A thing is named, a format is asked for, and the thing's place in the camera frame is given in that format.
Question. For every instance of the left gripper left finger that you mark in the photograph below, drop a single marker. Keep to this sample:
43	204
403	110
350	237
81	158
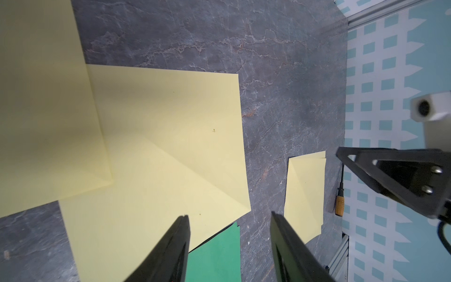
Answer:
167	262

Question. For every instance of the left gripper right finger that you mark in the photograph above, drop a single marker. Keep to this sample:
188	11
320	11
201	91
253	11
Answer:
293	261

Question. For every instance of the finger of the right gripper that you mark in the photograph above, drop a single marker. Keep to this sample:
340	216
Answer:
419	179

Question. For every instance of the yellow paper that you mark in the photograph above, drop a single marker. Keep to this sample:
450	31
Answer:
52	146
176	147
304	200

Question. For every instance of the small green paper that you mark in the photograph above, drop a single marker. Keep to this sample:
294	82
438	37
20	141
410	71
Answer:
217	260

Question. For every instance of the small brown object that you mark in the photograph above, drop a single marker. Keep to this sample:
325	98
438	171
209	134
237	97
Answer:
340	201

